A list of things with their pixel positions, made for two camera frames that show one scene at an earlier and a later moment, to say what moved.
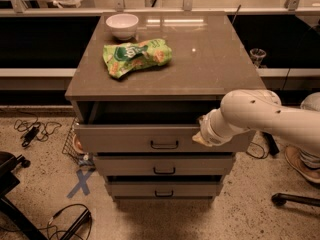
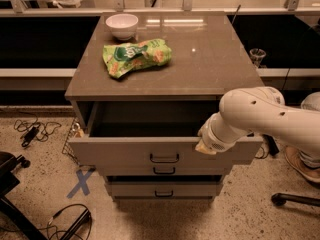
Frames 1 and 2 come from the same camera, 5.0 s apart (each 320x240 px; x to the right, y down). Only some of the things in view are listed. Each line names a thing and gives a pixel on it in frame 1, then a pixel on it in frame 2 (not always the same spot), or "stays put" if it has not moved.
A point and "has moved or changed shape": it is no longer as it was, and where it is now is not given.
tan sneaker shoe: x=307 y=164 stays put
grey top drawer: x=146 y=126 has moved or changed shape
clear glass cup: x=257 y=54 stays put
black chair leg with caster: x=281 y=199 stays put
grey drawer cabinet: x=142 y=86 stays put
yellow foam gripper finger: x=201 y=119 -> x=200 y=131
